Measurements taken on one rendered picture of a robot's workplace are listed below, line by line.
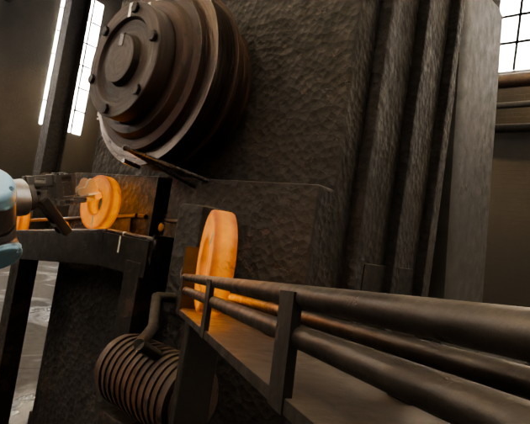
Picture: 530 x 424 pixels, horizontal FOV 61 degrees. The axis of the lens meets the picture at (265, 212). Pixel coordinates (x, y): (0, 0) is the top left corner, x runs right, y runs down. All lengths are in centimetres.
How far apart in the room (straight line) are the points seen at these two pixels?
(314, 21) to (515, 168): 607
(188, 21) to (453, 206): 100
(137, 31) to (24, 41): 1102
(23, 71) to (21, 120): 112
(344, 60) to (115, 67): 53
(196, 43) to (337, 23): 31
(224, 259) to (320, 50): 60
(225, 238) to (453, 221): 111
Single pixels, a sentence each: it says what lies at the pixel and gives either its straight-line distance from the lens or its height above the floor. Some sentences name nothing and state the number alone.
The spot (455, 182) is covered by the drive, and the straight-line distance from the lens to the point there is 160.
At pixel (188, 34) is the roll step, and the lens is 109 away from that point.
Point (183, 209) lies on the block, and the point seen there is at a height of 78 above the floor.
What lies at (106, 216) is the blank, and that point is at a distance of 128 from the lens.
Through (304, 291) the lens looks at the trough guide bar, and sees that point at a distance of 22.
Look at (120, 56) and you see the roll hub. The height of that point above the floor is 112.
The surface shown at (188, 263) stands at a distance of 76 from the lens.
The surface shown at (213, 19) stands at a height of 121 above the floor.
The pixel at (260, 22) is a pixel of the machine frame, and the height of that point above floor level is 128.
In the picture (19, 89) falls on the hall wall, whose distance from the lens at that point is 1192.
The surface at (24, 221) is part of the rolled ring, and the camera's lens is 173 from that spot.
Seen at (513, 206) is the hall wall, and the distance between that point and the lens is 693.
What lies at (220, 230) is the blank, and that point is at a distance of 62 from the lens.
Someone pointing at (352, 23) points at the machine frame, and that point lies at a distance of 105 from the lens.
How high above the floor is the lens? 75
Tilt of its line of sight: 3 degrees up
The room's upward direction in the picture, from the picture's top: 9 degrees clockwise
